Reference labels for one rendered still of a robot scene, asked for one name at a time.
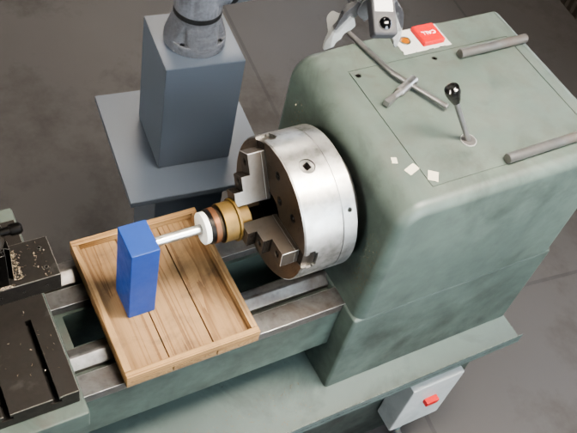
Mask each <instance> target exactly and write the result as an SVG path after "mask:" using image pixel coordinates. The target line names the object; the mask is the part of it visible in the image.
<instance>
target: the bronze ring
mask: <svg viewBox="0 0 577 433"><path fill-rule="evenodd" d="M201 211H202V212H204V213H205V214H206V216H207V217H208V218H209V220H210V225H211V228H212V232H213V240H212V242H211V243H210V244H216V243H219V242H222V243H226V242H229V241H234V240H236V241H241V240H242V239H243V236H244V223H247V222H250V221H252V214H251V212H250V209H249V207H248V206H247V204H246V205H242V206H239V207H238V206H237V204H236V203H235V202H234V201H233V200H232V199H231V198H225V199H224V201H222V202H219V203H216V204H212V205H211V207H208V208H205V209H203V210H201Z"/></svg>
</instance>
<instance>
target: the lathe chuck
mask: <svg viewBox="0 0 577 433"><path fill-rule="evenodd" d="M261 137H272V138H274V139H272V140H270V139H267V140H264V150H265V157H266V164H267V171H268V178H269V185H270V193H271V194H272V196H270V198H267V199H264V200H260V201H258V202H254V203H251V204H248V205H247V206H248V207H249V208H250V207H253V206H256V205H259V204H263V203H264V201H265V200H268V199H269V200H270V201H272V202H273V205H274V206H275V209H276V213H277V215H279V218H280V220H281V221H282V223H283V225H284V226H285V228H286V229H287V231H288V232H289V234H290V235H291V237H292V238H293V240H294V241H295V243H296V245H297V246H298V248H299V249H300V250H301V252H302V254H303V255H304V256H308V255H310V253H311V252H315V255H314V259H313V262H312V263H311V264H310V265H307V266H306V265H302V266H301V265H300V264H299V263H298V261H295V262H293V263H290V264H287V265H283V266H279V265H278V263H277V262H276V260H275V259H274V257H273V255H272V254H271V252H270V251H269V252H266V253H261V252H259V250H258V248H257V246H256V244H255V243H254V246H255V247H256V249H257V250H258V253H259V255H260V256H261V258H262V259H263V261H264V262H265V264H266V265H267V266H268V267H269V268H270V269H271V270H272V271H273V272H274V273H275V274H276V275H277V276H279V277H281V278H284V279H287V280H292V279H295V278H298V277H302V276H305V275H307V274H310V273H313V272H316V271H320V270H323V269H325V268H328V267H330V266H332V265H333V264H334V263H335V262H336V261H337V258H338V256H339V254H340V252H341V249H342V245H343V212H342V206H341V202H340V198H339V194H338V190H337V185H336V182H335V180H334V178H333V175H332V173H331V170H330V168H329V165H328V163H327V161H326V159H325V158H324V156H323V154H322V153H321V151H320V150H319V148H318V146H317V145H316V144H315V142H314V141H313V140H312V139H311V138H310V137H309V136H308V135H307V134H306V133H304V132H303V131H301V130H299V129H297V128H294V127H288V128H284V129H281V130H277V131H271V132H267V133H264V134H260V135H257V136H252V137H249V138H248V139H246V140H245V142H244V143H243V144H242V146H241V148H240V150H243V149H249V148H253V147H256V146H257V141H256V139H260V138H261ZM257 147H258V146H257ZM302 160H309V161H311V162H312V163H313V164H314V166H315V169H314V171H313V173H311V174H305V173H303V172H302V171H301V170H300V168H299V163H300V161H302Z"/></svg>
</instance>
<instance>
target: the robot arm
mask: <svg viewBox="0 0 577 433"><path fill-rule="evenodd" d="M247 1H252V0H173V9H172V11H171V13H170V15H169V17H168V18H167V21H166V23H165V25H164V31H163V38H164V41H165V43H166V44H167V46H168V47H169V48H170V49H171V50H172V51H174V52H176V53H178V54H179V55H181V56H184V57H187V58H210V57H212V56H215V55H216V54H217V53H219V52H220V51H221V50H222V49H223V47H224V46H225V40H226V30H225V27H224V23H223V19H222V8H223V5H227V4H232V3H242V2H247ZM347 2H348V3H347V4H346V5H345V6H344V7H343V9H342V11H341V13H337V12H336V11H332V12H330V13H329V14H328V16H327V18H326V20H327V28H328V33H327V35H326V36H325V40H324V44H323V49H324V50H328V49H331V48H333V47H334V45H335V44H336V42H337V41H339V40H340V39H341V38H342V37H343V35H344V34H345V33H346V32H348V31H349V30H351V29H352V28H353V27H355V18H356V16H357V15H359V17H360V18H362V19H363V21H366V20H368V24H369V33H370V37H371V38H373V39H391V41H392V44H393V46H394V47H397V45H398V42H399V40H400V37H401V33H402V27H403V24H404V12H403V10H402V8H401V6H400V4H399V3H398V0H347Z"/></svg>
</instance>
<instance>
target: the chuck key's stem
mask: <svg viewBox="0 0 577 433"><path fill-rule="evenodd" d="M413 83H414V84H417V83H418V78H417V77H416V76H414V75H411V76H410V77H409V78H407V79H406V80H405V81H404V82H403V83H401V84H400V85H399V86H398V87H397V88H396V89H395V92H394V93H393V94H390V95H389V96H388V97H387V98H386V99H384V102H383V105H384V106H386V107H389V106H390V105H391V104H392V103H393V102H394V101H395V100H396V99H397V98H398V97H399V96H403V95H405V94H406V93H407V92H408V91H409V90H410V89H411V88H412V86H413Z"/></svg>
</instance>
